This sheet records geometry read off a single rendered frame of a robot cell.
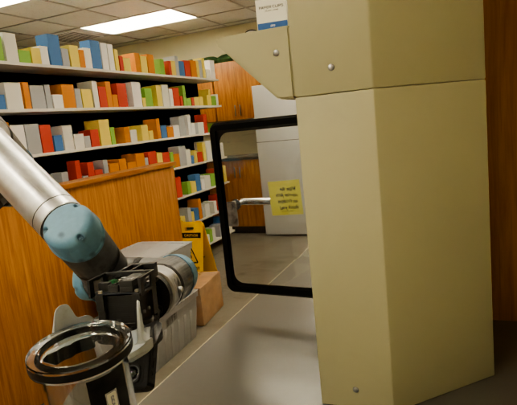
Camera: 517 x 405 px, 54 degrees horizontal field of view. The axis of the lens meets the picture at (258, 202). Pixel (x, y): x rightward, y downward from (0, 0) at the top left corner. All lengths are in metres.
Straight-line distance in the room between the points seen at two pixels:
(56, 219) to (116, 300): 0.16
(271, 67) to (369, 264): 0.31
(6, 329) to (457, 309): 2.42
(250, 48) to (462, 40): 0.30
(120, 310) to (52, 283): 2.43
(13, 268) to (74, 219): 2.16
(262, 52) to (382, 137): 0.21
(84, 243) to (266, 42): 0.38
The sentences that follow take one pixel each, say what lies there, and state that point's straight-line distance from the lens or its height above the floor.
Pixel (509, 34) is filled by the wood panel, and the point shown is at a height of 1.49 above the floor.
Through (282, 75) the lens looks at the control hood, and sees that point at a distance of 0.74.
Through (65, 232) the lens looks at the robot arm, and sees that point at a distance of 0.75.
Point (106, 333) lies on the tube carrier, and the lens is 0.62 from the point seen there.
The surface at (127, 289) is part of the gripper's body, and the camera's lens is 0.66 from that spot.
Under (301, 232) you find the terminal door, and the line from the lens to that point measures 1.10.
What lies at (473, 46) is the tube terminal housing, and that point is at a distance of 0.83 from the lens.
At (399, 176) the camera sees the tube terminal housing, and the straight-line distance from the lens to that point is 0.73.
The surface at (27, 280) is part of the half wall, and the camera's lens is 2.97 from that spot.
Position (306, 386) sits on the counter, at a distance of 0.90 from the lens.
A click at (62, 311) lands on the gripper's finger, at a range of 0.65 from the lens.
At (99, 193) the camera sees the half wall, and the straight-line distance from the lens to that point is 3.37.
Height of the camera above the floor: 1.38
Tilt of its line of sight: 9 degrees down
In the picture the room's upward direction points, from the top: 6 degrees counter-clockwise
